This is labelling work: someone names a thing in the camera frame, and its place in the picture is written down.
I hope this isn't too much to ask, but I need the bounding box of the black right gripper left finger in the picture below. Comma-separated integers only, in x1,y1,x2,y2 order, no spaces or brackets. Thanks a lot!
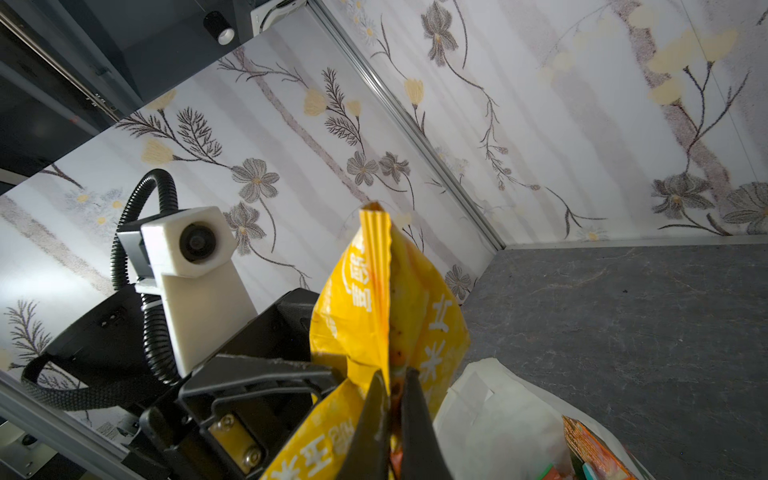
336,370,391,480

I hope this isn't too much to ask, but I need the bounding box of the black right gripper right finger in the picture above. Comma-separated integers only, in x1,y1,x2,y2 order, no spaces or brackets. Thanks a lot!
401,367,452,480

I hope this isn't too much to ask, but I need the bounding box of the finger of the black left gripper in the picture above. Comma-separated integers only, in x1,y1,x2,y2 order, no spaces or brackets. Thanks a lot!
179,354,339,420

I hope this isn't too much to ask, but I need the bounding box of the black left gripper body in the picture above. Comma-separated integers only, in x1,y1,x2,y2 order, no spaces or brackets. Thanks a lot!
140,288,336,479

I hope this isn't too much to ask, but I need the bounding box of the white printed paper bag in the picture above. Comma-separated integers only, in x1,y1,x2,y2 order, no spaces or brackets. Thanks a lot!
433,358,653,479

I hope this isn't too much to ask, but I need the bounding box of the yellow snack packet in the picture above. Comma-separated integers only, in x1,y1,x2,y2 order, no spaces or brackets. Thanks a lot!
264,202,470,479

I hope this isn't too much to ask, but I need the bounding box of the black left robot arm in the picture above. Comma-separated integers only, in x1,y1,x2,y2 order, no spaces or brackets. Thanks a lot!
21,287,342,479

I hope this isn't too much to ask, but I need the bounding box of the orange snack packet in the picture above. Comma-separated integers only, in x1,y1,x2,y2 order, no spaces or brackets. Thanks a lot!
562,416,637,480

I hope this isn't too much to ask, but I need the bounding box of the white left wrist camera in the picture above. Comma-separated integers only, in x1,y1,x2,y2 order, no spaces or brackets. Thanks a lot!
117,207,257,377

